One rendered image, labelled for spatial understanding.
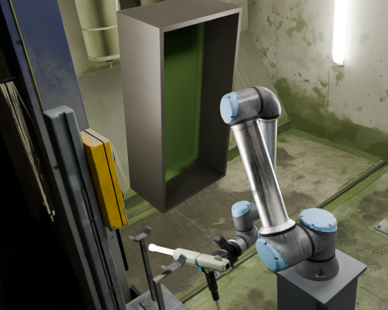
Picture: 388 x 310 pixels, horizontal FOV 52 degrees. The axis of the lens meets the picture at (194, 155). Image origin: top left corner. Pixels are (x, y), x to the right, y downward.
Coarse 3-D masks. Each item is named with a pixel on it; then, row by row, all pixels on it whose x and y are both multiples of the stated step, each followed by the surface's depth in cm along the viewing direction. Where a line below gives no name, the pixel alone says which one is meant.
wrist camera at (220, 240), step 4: (216, 236) 177; (220, 236) 176; (216, 240) 177; (220, 240) 175; (224, 240) 177; (220, 244) 178; (224, 244) 177; (228, 244) 179; (224, 248) 180; (228, 248) 179; (232, 248) 181
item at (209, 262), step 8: (152, 248) 193; (160, 248) 190; (176, 256) 180; (192, 256) 173; (200, 256) 171; (208, 256) 169; (216, 256) 165; (192, 264) 174; (200, 264) 170; (208, 264) 167; (216, 264) 163; (224, 264) 161; (208, 272) 169; (224, 272) 162; (208, 280) 172; (216, 288) 173; (216, 296) 174
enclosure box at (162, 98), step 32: (192, 0) 229; (128, 32) 206; (160, 32) 188; (192, 32) 252; (224, 32) 238; (128, 64) 218; (160, 64) 197; (192, 64) 265; (224, 64) 248; (128, 96) 231; (160, 96) 207; (192, 96) 280; (128, 128) 245; (160, 128) 219; (192, 128) 296; (224, 128) 272; (128, 160) 262; (160, 160) 232; (192, 160) 305; (224, 160) 285; (160, 192) 247; (192, 192) 275
